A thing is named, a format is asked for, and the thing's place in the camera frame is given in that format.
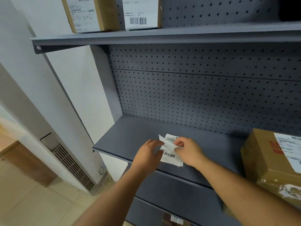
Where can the small brown box white label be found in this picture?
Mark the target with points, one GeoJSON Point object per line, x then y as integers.
{"type": "Point", "coordinates": [172, 220]}

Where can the white floor-standing air conditioner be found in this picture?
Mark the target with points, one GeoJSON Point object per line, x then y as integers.
{"type": "Point", "coordinates": [47, 110]}

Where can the brown wooden cabinet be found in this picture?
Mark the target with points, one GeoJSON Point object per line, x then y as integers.
{"type": "Point", "coordinates": [25, 162]}

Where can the person's left hand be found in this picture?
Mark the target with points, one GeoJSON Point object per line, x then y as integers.
{"type": "Point", "coordinates": [144, 157]}

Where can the white shipping label sheet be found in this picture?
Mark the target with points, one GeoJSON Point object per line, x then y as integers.
{"type": "Point", "coordinates": [170, 160]}

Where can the cardboard box with barcode label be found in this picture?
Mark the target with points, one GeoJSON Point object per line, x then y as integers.
{"type": "Point", "coordinates": [141, 11]}

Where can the large cardboard box red mark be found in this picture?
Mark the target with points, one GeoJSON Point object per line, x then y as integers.
{"type": "Point", "coordinates": [263, 160]}

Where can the grey metal pegboard shelf unit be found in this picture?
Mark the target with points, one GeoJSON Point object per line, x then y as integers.
{"type": "Point", "coordinates": [188, 91]}

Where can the person's right thumb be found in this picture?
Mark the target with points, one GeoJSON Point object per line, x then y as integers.
{"type": "Point", "coordinates": [180, 140]}

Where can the person's left forearm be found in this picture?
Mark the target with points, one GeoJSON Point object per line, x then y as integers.
{"type": "Point", "coordinates": [115, 197]}

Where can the person's right forearm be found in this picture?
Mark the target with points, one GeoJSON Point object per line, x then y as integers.
{"type": "Point", "coordinates": [244, 195]}

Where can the person's right hand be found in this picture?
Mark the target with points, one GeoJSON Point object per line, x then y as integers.
{"type": "Point", "coordinates": [191, 152]}

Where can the person's left thumb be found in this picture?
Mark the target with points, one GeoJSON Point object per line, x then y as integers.
{"type": "Point", "coordinates": [160, 153]}

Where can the tall labelled cardboard box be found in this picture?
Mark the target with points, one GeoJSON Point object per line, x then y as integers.
{"type": "Point", "coordinates": [94, 14]}

